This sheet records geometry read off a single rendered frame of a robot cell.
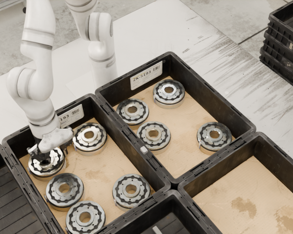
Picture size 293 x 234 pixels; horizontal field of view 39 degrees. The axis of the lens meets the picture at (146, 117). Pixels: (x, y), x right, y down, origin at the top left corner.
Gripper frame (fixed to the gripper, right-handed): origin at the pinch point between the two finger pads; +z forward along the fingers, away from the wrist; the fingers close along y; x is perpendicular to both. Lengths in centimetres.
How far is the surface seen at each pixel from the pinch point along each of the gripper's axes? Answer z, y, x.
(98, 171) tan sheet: 2.3, -7.8, 10.2
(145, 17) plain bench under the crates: 16, -67, -51
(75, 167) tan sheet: 2.3, -2.9, 5.1
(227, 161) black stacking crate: -5.1, -35.7, 32.4
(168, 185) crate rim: -7.7, -17.6, 29.8
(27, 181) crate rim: -7.7, 10.6, 7.6
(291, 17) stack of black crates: 37, -141, -28
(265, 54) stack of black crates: 49, -122, -24
